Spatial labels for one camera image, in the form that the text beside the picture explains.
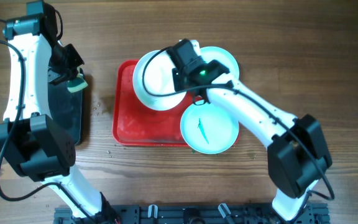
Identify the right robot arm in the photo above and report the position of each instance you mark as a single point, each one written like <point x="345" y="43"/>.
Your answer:
<point x="297" y="151"/>

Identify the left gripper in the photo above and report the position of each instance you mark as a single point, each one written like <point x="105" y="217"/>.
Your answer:
<point x="75" y="62"/>

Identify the white plate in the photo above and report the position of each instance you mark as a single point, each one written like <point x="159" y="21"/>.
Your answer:
<point x="158" y="80"/>

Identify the red plastic tray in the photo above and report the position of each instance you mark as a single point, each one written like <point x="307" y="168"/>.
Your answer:
<point x="134" y="124"/>

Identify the light blue plate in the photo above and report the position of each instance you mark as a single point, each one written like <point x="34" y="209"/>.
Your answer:
<point x="208" y="129"/>
<point x="223" y="56"/>

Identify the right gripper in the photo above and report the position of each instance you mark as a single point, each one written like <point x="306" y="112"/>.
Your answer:
<point x="176" y="83"/>

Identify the green yellow sponge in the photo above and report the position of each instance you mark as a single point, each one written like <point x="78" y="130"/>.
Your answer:
<point x="78" y="83"/>

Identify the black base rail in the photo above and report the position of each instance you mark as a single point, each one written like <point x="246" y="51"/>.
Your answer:
<point x="248" y="213"/>

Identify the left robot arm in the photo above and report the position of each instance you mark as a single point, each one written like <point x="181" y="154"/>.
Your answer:
<point x="45" y="103"/>

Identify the black rectangular tray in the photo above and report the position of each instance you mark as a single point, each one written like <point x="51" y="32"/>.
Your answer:
<point x="66" y="109"/>

